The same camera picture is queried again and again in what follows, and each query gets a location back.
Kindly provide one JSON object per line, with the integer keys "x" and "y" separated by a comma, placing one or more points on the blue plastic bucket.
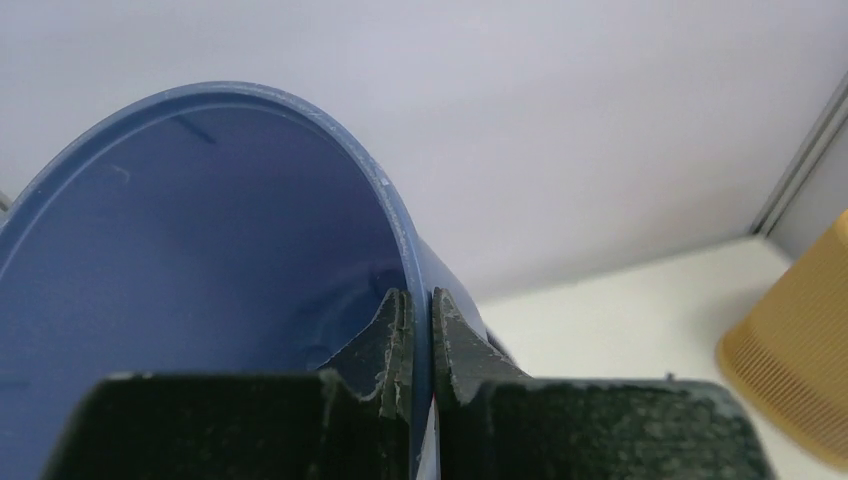
{"x": 214, "y": 227}

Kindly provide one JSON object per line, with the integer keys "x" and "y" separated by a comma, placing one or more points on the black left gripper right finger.
{"x": 497, "y": 422}

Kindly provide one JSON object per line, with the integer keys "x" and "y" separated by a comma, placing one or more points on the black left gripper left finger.
{"x": 350, "y": 419}

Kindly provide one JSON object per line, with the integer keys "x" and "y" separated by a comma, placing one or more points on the yellow ribbed basket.
{"x": 788, "y": 356}

